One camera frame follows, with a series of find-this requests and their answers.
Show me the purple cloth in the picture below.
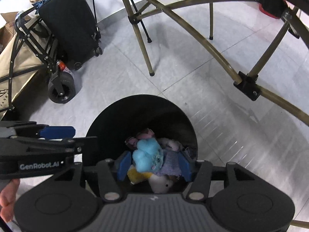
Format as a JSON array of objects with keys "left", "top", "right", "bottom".
[{"left": 154, "top": 149, "right": 182, "bottom": 177}]

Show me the yellow cloth trash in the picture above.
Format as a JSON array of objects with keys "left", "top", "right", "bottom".
[{"left": 127, "top": 167, "right": 152, "bottom": 184}]

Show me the light blue cloth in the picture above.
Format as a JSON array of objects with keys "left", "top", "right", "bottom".
[{"left": 132, "top": 138, "right": 163, "bottom": 173}]

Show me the white plush trash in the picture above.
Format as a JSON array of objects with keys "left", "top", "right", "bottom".
[{"left": 148, "top": 174, "right": 174, "bottom": 194}]

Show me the beige folding wagon cart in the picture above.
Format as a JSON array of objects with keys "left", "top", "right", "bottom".
[{"left": 1, "top": 9, "right": 76, "bottom": 119}]

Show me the black trash bin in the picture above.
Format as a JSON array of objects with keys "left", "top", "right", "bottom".
[{"left": 82, "top": 94, "right": 198, "bottom": 193}]

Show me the pink cloth trash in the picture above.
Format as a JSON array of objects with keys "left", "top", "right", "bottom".
[{"left": 125, "top": 128, "right": 183, "bottom": 152}]

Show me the black camera tripod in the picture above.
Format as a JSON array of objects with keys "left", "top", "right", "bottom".
[{"left": 92, "top": 0, "right": 152, "bottom": 44}]

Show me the black suitcase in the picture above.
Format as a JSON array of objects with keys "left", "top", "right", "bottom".
[{"left": 38, "top": 0, "right": 103, "bottom": 70}]

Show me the person's left hand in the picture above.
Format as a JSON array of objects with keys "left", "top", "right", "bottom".
[{"left": 1, "top": 179, "right": 20, "bottom": 223}]

